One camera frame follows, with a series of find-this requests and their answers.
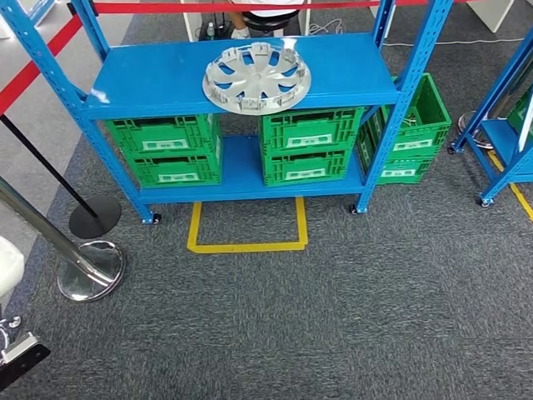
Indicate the yellow floor tape square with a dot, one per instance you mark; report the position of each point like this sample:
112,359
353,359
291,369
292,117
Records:
249,247

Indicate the black stanchion post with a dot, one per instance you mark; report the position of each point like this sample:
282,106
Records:
95,216

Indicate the red barrier belt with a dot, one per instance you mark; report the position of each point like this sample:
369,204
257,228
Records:
249,7
33,69

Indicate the clear water bottle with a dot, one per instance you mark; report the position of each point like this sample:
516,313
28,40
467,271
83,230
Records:
210,32

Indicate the white lit plinth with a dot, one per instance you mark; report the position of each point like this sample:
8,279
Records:
38,11

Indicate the white plastic shell part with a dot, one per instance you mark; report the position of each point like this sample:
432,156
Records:
8,270

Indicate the chrome stool caster base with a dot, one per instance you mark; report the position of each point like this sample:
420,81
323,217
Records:
14,322

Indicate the black router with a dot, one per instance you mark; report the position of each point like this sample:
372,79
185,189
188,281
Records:
221,25

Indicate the grey plastic wheel hubcap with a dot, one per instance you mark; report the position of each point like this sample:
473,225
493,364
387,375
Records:
258,75

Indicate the black stool chrome base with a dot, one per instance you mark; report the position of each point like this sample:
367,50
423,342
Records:
271,21

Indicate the blue metal shelf rack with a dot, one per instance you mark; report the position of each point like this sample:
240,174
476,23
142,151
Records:
208,72
500,138

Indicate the open green plastic crate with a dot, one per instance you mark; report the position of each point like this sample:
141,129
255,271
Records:
429,121

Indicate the person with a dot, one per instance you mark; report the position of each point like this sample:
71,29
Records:
238,21

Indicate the white cabinet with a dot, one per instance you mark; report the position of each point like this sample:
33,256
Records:
491,14

